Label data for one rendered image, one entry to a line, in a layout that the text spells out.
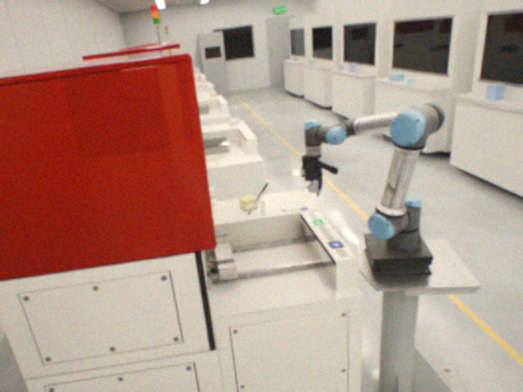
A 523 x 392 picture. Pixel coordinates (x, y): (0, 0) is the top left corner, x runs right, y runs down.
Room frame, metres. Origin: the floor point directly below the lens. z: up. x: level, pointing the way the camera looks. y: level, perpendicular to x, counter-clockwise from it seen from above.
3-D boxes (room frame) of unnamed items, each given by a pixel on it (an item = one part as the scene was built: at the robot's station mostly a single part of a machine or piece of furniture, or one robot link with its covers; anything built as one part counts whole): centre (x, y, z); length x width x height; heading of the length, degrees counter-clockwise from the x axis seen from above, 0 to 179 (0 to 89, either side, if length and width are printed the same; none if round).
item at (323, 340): (1.97, -0.23, 0.41); 0.97 x 0.64 x 0.82; 2
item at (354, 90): (8.73, -3.27, 1.00); 1.80 x 1.08 x 2.00; 2
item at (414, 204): (1.72, -0.80, 1.07); 0.13 x 0.12 x 0.14; 124
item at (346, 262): (1.83, -0.49, 0.89); 0.55 x 0.09 x 0.14; 2
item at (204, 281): (1.68, 0.09, 1.02); 0.82 x 0.03 x 0.40; 2
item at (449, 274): (1.72, -0.84, 0.75); 0.45 x 0.44 x 0.13; 79
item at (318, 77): (10.93, -3.18, 1.00); 1.80 x 1.08 x 2.00; 2
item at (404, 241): (1.72, -0.81, 0.96); 0.15 x 0.15 x 0.10
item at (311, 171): (1.96, -0.46, 1.25); 0.09 x 0.08 x 0.12; 92
